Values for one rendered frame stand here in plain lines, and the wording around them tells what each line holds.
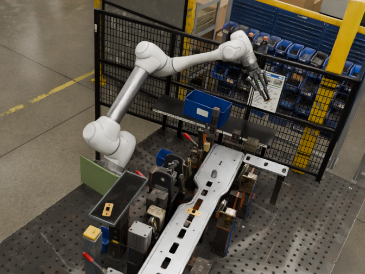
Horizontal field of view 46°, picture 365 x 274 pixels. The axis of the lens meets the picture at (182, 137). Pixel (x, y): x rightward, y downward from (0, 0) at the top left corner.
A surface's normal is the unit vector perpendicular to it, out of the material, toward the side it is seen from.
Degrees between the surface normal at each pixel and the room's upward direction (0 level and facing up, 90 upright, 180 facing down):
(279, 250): 0
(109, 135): 73
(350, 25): 90
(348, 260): 0
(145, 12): 93
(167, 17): 93
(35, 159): 0
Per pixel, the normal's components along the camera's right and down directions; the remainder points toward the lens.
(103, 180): -0.57, 0.44
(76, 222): 0.11, -0.80
